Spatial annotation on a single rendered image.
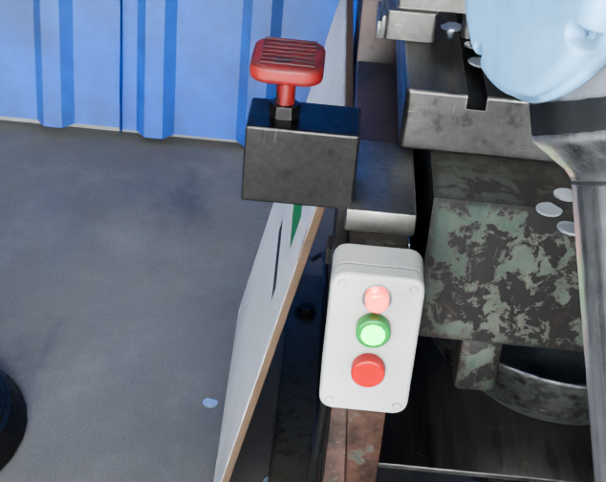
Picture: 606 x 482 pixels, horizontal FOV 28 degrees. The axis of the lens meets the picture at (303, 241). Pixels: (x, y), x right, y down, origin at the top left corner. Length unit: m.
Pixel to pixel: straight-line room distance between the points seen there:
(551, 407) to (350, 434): 0.27
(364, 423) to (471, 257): 0.18
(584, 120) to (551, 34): 0.04
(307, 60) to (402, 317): 0.22
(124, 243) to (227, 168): 0.36
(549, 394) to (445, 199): 0.31
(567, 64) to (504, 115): 0.64
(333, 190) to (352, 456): 0.26
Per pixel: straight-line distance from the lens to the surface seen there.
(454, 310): 1.10
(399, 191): 1.05
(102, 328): 1.97
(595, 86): 0.49
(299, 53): 1.00
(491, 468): 1.28
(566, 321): 1.12
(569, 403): 1.28
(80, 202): 2.33
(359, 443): 1.11
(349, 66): 1.45
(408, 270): 0.96
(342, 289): 0.96
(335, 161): 1.00
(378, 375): 0.99
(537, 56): 0.49
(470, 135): 1.12
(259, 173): 1.01
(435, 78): 1.12
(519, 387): 1.28
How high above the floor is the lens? 1.13
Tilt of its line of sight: 30 degrees down
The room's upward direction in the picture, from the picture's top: 5 degrees clockwise
